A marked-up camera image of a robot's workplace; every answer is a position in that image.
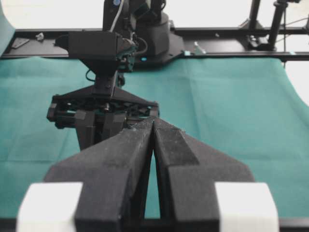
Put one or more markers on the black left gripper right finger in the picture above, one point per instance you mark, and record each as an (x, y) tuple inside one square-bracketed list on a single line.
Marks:
[(187, 170)]

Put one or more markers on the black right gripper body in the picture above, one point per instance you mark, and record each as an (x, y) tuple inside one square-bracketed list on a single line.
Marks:
[(108, 55)]

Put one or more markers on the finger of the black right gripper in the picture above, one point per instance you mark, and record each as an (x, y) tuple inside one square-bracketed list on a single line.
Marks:
[(113, 124), (85, 128)]

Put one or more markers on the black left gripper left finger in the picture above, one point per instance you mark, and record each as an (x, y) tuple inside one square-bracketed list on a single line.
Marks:
[(115, 176)]

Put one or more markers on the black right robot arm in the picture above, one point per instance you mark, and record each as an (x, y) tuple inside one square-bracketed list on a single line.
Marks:
[(134, 32)]

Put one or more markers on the green cloth mat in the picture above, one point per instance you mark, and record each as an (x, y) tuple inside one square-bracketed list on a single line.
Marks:
[(246, 108)]

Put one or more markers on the black metal table frame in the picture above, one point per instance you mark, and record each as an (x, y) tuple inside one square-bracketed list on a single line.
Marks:
[(184, 43)]

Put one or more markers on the black camera stand pole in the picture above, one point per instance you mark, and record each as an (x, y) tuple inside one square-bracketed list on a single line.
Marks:
[(280, 7)]

